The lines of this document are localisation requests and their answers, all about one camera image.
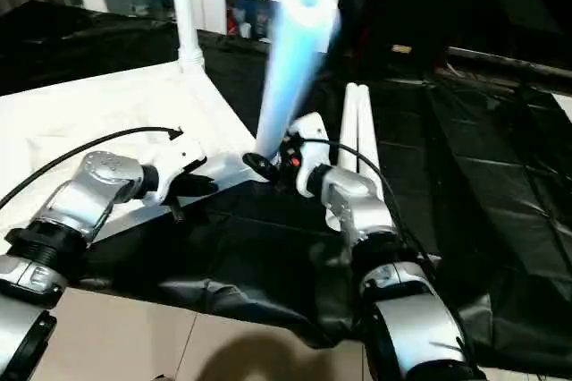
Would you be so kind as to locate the white plastic table leg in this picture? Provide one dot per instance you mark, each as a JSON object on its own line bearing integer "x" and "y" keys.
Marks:
{"x": 286, "y": 63}
{"x": 185, "y": 5}
{"x": 348, "y": 130}
{"x": 368, "y": 139}

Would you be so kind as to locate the white plastic table top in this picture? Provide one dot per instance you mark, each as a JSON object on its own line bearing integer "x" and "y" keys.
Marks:
{"x": 111, "y": 104}

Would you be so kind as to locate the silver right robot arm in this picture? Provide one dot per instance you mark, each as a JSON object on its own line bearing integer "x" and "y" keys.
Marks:
{"x": 357, "y": 202}

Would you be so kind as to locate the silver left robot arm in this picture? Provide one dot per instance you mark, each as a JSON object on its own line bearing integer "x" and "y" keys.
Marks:
{"x": 89, "y": 193}

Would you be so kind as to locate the small yellow label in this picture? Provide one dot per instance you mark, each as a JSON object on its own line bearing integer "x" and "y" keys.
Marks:
{"x": 402, "y": 48}

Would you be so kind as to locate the black plastic mat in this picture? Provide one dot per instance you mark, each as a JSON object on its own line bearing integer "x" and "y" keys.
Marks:
{"x": 469, "y": 175}

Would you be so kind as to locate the black flat screen television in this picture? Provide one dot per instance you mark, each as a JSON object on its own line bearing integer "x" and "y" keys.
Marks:
{"x": 514, "y": 65}

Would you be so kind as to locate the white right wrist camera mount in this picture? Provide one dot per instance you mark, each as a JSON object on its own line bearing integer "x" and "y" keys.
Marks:
{"x": 313, "y": 139}

